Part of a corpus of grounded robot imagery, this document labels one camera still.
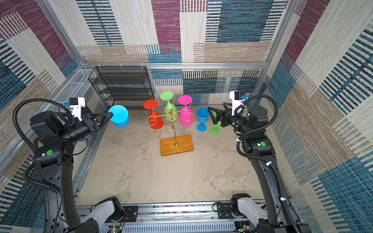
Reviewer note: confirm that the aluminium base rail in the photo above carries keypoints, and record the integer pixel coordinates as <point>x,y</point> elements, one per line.
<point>187,217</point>

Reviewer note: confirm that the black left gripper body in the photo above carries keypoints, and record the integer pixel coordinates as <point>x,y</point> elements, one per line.
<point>90,124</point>

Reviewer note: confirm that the pink wine glass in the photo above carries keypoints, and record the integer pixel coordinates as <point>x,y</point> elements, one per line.
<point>185,115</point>

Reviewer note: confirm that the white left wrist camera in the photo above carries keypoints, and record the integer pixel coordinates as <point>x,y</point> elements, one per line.
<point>75,105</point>

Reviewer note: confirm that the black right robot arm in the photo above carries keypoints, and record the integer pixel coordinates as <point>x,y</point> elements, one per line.
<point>262,163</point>

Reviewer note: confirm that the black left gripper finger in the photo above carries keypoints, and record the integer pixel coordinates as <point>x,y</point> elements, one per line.
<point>102,115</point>
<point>104,120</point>

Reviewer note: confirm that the white mesh wall basket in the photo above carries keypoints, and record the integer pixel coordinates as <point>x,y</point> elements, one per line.
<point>78,85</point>

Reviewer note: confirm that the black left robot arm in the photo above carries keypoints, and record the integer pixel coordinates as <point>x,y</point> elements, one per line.
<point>53,160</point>

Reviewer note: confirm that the gold wire glass rack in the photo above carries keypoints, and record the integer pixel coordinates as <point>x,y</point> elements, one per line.
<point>171,126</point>

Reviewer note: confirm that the green wine glass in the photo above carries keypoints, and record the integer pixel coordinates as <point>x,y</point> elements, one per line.
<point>215,130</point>
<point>170,107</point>

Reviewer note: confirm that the black mesh shelf rack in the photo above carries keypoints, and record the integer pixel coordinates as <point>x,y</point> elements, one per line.
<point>129,86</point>

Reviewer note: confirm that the wooden rack base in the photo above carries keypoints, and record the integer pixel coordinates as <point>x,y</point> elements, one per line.
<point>176,145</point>

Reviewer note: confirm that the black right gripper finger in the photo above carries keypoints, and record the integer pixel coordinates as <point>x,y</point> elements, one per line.
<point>215,110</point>
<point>216,119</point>

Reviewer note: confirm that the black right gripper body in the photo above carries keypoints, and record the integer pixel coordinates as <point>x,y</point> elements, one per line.
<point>228,119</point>

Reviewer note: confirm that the blue wine glass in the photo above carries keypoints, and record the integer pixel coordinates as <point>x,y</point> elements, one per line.
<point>202,116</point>
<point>120,117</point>

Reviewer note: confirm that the red wine glass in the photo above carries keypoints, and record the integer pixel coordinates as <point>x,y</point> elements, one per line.
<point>155,120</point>

